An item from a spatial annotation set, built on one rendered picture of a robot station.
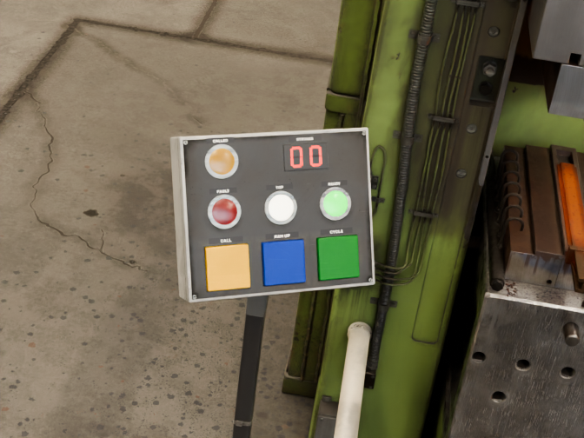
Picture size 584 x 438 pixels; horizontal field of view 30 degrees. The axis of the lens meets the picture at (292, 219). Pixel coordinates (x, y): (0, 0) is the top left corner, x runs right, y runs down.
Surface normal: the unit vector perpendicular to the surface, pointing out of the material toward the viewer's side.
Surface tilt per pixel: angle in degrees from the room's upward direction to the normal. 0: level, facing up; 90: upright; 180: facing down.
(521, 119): 90
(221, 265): 60
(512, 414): 90
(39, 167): 0
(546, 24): 90
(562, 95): 90
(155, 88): 0
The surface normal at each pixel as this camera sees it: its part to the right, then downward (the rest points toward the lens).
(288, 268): 0.31, 0.06
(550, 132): -0.14, 0.53
